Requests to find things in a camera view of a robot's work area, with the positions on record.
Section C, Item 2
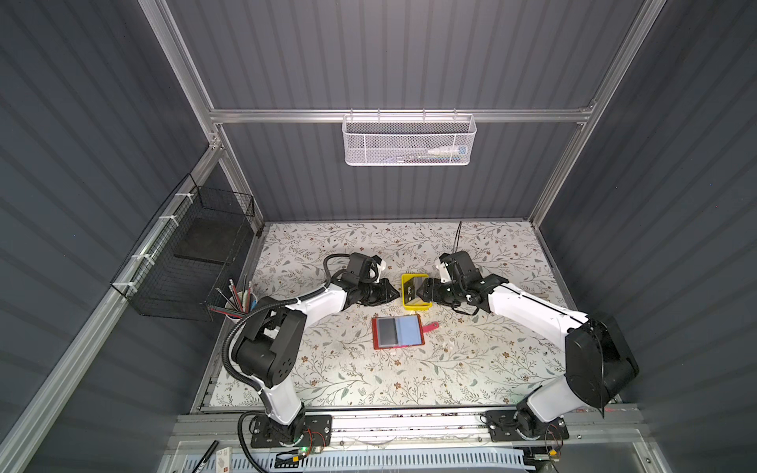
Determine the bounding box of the black wire mesh basket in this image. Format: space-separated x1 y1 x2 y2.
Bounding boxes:
112 175 256 321

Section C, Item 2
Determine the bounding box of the black corrugated cable conduit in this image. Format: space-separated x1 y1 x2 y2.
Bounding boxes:
221 252 356 473

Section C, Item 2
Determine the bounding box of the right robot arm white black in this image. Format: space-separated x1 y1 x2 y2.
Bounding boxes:
414 251 640 437

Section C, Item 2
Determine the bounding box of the white wire mesh basket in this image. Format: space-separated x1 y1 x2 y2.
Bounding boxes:
341 114 477 167

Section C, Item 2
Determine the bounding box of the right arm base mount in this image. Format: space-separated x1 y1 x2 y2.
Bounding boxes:
479 410 570 443

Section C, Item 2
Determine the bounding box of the floral table mat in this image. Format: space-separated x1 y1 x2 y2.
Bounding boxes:
203 221 616 409

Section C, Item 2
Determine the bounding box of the black VIP credit card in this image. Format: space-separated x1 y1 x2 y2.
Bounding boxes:
376 317 400 349

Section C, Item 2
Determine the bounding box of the white tube in basket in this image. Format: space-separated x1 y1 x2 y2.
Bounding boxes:
427 145 469 159

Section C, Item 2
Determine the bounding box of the yellow plastic card tray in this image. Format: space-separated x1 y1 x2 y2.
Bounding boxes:
400 273 433 311

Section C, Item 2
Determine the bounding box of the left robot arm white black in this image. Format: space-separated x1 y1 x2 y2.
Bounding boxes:
222 252 400 428

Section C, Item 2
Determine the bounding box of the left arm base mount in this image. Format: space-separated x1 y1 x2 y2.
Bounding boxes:
246 414 333 449

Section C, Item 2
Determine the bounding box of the white pen cup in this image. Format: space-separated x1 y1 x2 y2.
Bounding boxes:
205 278 258 321

